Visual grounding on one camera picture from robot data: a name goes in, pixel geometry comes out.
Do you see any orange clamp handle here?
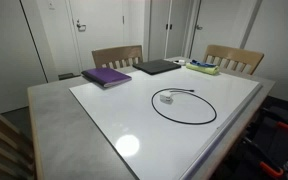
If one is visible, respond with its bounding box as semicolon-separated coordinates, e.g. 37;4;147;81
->
259;161;285;178
276;121;288;132

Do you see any yellow green folded cloth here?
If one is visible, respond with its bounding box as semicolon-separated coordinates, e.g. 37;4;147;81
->
185;62;220;76

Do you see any white closet door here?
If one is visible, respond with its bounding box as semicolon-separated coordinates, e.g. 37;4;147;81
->
165;0;193;59
149;0;169;62

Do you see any brown wooden chair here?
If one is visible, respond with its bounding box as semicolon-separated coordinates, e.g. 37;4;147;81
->
91;44;144;70

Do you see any black charger cable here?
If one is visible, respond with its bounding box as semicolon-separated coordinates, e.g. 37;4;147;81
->
150;87;218;126

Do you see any dark wooden slatted chair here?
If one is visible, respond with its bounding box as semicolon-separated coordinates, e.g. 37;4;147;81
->
0;101;38;180

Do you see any blue folded cloth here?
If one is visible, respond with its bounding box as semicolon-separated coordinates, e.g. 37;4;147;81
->
189;59;218;69

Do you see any white charger power adapter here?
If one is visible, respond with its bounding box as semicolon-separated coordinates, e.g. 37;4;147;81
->
159;93;175;104

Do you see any light wooden chair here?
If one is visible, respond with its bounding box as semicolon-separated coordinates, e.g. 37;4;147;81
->
202;44;265;76

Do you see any white whiteboard panel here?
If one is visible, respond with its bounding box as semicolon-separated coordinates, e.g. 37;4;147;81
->
69;65;263;180

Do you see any purple notebook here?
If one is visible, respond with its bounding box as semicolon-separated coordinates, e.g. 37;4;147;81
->
81;67;133;89

